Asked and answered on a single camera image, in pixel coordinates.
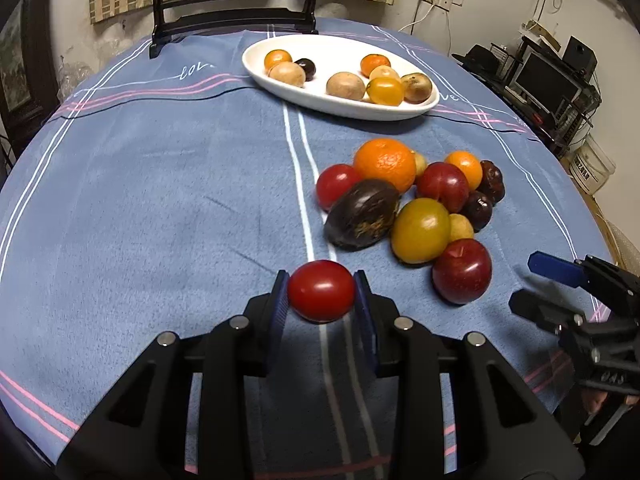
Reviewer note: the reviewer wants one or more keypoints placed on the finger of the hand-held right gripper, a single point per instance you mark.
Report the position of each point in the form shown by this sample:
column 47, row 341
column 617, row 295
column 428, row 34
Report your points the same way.
column 555, row 266
column 540, row 310

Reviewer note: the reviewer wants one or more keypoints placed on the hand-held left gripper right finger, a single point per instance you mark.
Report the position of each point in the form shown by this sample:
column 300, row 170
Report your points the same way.
column 364, row 320

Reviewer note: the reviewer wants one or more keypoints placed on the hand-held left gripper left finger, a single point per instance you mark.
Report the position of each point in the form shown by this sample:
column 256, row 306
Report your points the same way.
column 280, row 310

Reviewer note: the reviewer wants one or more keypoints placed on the red tomato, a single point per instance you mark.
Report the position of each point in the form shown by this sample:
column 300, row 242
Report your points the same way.
column 321, row 290
column 336, row 185

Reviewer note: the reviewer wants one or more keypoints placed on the red plum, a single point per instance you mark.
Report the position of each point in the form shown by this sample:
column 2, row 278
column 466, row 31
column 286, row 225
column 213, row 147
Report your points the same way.
column 442, row 186
column 461, row 271

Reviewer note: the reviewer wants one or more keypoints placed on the small dark purple plum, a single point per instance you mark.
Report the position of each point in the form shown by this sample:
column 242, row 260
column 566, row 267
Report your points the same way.
column 477, row 210

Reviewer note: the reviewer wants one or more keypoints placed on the small yellow fruit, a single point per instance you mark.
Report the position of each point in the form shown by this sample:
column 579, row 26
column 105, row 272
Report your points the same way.
column 462, row 227

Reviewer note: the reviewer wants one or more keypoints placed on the dark red wrinkled date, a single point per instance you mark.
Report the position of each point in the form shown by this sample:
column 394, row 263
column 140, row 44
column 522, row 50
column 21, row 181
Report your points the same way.
column 492, row 180

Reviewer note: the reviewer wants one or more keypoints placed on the green-yellow tomato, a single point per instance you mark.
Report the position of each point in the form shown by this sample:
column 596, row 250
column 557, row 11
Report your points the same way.
column 421, row 230

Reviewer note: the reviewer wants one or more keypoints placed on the small orange tangerine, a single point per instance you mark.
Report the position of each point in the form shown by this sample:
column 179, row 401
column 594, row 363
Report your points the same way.
column 277, row 59
column 466, row 166

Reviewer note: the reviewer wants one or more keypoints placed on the large orange mandarin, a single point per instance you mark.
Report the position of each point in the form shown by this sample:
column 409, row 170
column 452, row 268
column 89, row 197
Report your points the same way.
column 385, row 164

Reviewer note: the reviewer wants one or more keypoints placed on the small yellow-green fruit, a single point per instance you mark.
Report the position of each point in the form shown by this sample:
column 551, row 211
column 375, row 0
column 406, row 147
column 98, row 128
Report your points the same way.
column 421, row 164

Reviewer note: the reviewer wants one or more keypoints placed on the white oval plate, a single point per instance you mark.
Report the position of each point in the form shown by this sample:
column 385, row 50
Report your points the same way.
column 320, row 97

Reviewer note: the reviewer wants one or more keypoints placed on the speckled tan passion fruit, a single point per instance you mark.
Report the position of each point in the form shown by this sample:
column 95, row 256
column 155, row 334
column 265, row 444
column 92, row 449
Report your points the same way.
column 417, row 87

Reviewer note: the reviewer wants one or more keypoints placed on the orange-yellow tomato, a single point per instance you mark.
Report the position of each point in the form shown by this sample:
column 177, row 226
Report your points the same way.
column 385, row 92

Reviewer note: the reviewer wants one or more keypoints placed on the pale tan round fruit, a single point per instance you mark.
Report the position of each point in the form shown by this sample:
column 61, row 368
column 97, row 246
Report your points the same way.
column 287, row 75

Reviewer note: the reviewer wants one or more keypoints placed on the pale yellow round fruit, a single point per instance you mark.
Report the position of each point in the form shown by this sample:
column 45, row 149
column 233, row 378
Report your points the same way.
column 385, row 73

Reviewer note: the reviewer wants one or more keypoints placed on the medium orange mandarin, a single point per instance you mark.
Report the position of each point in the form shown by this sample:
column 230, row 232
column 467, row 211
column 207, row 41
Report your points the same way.
column 375, row 62

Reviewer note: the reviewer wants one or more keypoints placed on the person's right hand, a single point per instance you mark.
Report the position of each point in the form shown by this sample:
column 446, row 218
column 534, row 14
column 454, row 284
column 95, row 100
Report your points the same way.
column 595, row 400

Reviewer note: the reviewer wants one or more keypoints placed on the white plastic bucket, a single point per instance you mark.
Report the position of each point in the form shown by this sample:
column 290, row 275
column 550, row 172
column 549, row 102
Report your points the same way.
column 592, row 165

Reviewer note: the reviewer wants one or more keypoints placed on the black computer desk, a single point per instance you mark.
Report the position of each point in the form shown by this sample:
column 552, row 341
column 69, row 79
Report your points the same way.
column 550, row 125

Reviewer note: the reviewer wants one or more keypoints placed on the black computer monitor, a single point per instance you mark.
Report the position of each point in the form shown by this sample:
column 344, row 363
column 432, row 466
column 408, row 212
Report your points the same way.
column 545, row 82

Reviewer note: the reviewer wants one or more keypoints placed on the black speaker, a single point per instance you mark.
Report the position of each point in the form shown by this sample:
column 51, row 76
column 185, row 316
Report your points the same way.
column 580, row 55

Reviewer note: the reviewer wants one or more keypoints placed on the black hat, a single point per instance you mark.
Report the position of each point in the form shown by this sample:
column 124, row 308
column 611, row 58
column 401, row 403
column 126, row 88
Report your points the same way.
column 480, row 57

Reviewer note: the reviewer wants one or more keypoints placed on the small cardboard box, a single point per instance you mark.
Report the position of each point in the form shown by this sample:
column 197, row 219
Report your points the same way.
column 542, row 36

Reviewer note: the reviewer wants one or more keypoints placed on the round goldfish screen black stand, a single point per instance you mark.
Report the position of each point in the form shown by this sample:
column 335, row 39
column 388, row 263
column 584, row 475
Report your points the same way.
column 235, row 15

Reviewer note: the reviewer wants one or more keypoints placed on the clear plastic bags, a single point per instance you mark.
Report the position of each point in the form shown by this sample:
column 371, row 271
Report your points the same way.
column 74, row 77

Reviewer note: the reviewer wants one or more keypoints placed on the dark wood framed painting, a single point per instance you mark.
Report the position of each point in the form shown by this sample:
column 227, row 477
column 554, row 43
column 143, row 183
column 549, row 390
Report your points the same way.
column 20, row 60

